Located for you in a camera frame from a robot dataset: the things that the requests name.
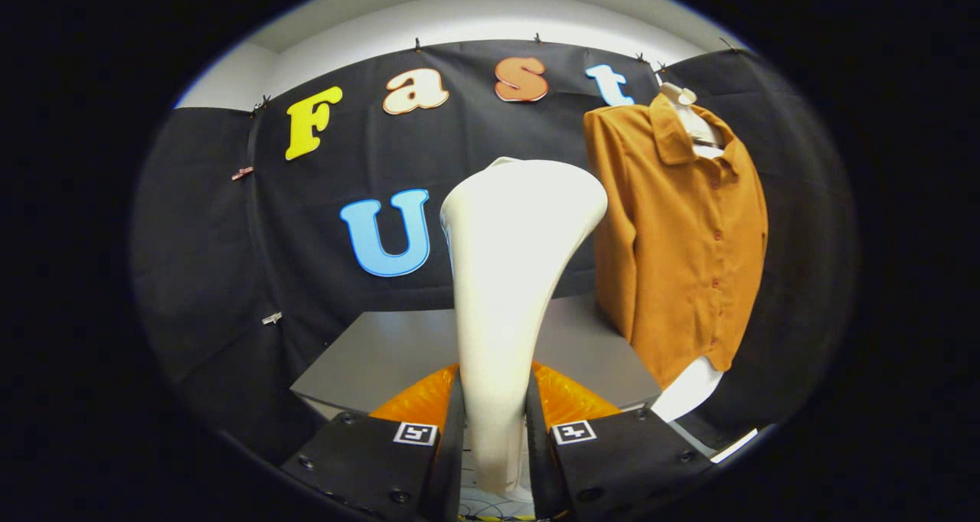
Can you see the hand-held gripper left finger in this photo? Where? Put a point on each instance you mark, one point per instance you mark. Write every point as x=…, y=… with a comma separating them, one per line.
x=450, y=468

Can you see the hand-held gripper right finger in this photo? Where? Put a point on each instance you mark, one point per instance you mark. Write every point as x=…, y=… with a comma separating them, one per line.
x=536, y=468

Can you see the white garment steamer head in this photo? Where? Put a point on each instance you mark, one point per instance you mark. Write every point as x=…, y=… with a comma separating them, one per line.
x=505, y=277

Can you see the orange button shirt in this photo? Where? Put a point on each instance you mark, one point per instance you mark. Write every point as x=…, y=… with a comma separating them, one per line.
x=681, y=239

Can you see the grey cabinet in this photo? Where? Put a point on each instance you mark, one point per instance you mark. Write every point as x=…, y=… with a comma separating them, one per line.
x=383, y=353

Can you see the white mannequin torso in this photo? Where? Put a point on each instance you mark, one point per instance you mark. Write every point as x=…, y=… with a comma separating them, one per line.
x=689, y=392

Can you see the white sheet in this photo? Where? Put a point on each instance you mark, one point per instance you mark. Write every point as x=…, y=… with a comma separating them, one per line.
x=733, y=445

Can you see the white cloth clip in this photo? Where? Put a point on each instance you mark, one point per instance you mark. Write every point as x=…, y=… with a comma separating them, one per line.
x=272, y=318

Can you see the black backdrop cloth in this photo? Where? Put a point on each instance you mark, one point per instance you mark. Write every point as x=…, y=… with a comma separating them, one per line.
x=230, y=277

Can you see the red cloth clip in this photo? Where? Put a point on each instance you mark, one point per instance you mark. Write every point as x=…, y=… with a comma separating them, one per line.
x=243, y=173

